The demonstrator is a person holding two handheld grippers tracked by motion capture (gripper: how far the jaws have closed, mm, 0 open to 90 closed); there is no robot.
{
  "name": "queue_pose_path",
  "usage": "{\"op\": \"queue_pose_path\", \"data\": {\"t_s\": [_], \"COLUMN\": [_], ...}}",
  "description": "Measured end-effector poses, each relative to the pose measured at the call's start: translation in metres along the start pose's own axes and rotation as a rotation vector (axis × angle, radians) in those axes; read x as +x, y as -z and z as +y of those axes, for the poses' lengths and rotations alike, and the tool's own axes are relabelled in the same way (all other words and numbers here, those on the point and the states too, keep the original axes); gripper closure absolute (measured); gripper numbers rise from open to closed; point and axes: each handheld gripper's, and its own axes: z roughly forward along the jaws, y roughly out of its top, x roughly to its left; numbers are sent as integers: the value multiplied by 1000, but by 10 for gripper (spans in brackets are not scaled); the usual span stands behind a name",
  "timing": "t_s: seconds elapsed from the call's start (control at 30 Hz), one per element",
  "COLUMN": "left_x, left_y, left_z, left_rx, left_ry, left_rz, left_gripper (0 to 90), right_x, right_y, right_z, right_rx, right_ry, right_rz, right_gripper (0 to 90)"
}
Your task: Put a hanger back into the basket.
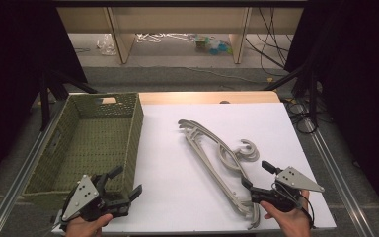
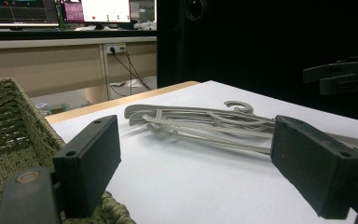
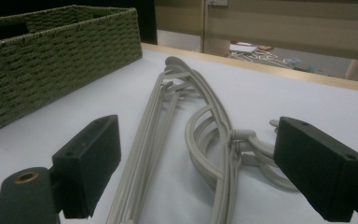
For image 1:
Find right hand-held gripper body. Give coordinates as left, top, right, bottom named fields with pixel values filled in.
left=250, top=166, right=326, bottom=213

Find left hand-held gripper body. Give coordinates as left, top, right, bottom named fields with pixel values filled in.
left=60, top=173, right=132, bottom=222

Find grey plastic clothes hanger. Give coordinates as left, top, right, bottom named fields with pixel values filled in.
left=179, top=121, right=261, bottom=230
left=177, top=118, right=261, bottom=230

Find green woven basket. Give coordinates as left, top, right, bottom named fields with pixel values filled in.
left=22, top=92, right=145, bottom=202

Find person's left hand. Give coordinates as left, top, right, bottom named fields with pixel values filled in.
left=64, top=213, right=114, bottom=237

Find person's right hand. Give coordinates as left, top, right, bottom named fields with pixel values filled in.
left=260, top=191, right=312, bottom=237

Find white paper sheet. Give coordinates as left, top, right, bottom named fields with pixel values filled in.
left=51, top=102, right=338, bottom=235

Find black metal stand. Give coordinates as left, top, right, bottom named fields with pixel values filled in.
left=262, top=61, right=321, bottom=133
left=38, top=68, right=99, bottom=132

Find black curtain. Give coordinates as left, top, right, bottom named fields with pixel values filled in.
left=0, top=0, right=89, bottom=196
left=283, top=0, right=379, bottom=228

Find clear plastic bag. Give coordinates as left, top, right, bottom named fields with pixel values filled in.
left=96, top=34, right=117, bottom=56

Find colourful plastic packets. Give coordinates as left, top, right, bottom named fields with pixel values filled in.
left=194, top=35, right=234, bottom=56

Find beige wooden desk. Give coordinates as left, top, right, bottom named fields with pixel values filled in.
left=56, top=6, right=305, bottom=65

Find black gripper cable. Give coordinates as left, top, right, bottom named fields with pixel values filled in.
left=298, top=192, right=316, bottom=230

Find aluminium rail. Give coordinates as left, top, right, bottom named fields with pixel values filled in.
left=303, top=118, right=377, bottom=237
left=0, top=93, right=71, bottom=237

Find black cable bundle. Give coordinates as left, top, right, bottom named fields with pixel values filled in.
left=283, top=98, right=320, bottom=135

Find black hanging cables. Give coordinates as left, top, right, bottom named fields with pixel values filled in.
left=245, top=6, right=294, bottom=70

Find white papers and cables clutter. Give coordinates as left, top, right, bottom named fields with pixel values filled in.
left=135, top=32, right=195, bottom=44

